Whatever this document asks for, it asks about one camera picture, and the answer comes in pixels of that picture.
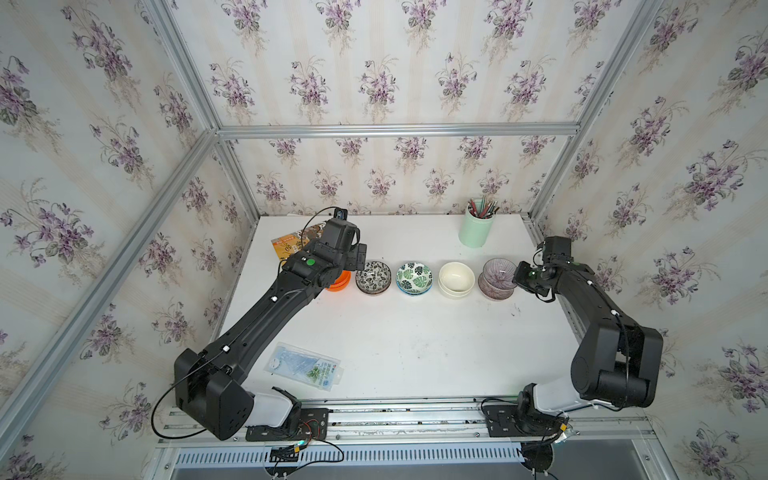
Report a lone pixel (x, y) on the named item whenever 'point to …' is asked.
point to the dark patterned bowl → (375, 279)
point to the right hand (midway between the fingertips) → (519, 278)
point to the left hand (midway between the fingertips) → (349, 250)
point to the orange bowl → (340, 284)
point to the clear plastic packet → (304, 366)
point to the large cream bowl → (456, 279)
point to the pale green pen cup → (476, 228)
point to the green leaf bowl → (414, 279)
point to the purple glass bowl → (496, 281)
